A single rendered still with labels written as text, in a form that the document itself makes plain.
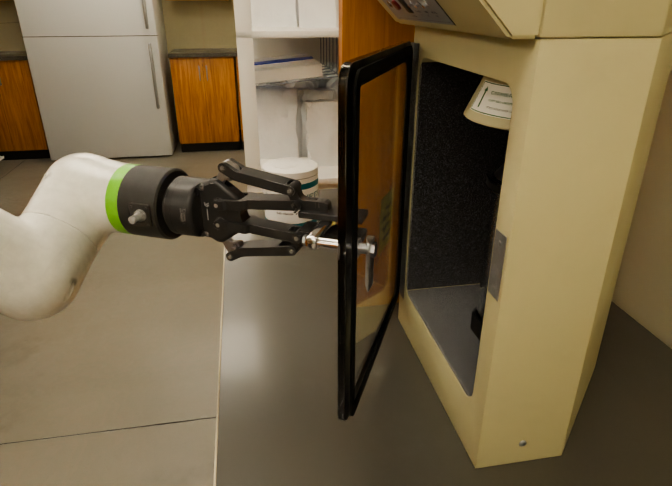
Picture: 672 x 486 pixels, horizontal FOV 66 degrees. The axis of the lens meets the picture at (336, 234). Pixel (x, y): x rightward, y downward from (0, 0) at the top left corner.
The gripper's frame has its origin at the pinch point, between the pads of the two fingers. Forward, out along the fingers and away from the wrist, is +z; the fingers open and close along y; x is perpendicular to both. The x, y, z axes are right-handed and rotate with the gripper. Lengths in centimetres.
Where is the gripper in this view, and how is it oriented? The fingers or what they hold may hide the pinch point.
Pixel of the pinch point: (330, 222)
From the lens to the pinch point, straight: 61.2
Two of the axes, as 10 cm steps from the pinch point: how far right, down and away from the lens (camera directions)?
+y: 0.0, -9.1, -4.1
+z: 9.6, 1.2, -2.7
